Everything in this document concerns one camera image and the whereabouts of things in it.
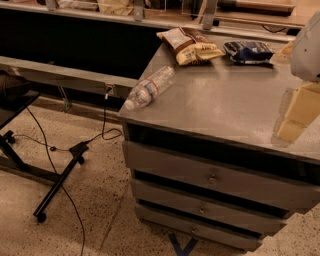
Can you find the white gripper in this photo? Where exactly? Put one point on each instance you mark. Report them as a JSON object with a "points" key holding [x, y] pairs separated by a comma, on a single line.
{"points": [[307, 53]]}

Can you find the black rolling stand frame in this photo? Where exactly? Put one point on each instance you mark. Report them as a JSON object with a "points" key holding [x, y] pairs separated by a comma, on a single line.
{"points": [[35, 164]]}

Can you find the grey drawer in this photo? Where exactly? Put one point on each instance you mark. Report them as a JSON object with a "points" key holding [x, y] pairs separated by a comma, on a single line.
{"points": [[247, 184], [233, 216], [198, 229]]}

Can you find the middle grey drawer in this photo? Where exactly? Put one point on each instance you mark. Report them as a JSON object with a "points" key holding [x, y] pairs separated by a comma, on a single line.
{"points": [[233, 216]]}

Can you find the bottom grey drawer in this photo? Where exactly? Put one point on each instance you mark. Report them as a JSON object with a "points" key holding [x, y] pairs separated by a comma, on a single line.
{"points": [[198, 229]]}

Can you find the brown and white snack bag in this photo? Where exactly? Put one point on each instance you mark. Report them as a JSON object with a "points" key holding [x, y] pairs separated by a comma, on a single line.
{"points": [[190, 46]]}

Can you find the grey metal shelf rail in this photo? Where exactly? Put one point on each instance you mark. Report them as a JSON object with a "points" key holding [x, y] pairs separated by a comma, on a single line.
{"points": [[70, 78]]}

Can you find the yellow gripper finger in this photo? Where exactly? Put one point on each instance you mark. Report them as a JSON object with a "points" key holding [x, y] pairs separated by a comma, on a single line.
{"points": [[290, 130]]}

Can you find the top grey drawer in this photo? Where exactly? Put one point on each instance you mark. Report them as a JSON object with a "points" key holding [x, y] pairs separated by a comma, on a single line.
{"points": [[247, 184]]}

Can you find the wooden back shelf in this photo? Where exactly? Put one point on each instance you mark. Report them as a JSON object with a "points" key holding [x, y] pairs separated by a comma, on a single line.
{"points": [[265, 19]]}

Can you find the dark blue snack bag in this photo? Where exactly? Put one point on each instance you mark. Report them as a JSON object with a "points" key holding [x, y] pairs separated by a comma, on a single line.
{"points": [[248, 52]]}

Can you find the clear plastic water bottle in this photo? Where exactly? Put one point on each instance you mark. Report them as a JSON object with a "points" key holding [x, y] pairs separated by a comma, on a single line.
{"points": [[150, 88]]}

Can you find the grey drawer cabinet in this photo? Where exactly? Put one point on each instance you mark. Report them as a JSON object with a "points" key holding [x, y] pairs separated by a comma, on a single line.
{"points": [[226, 113]]}

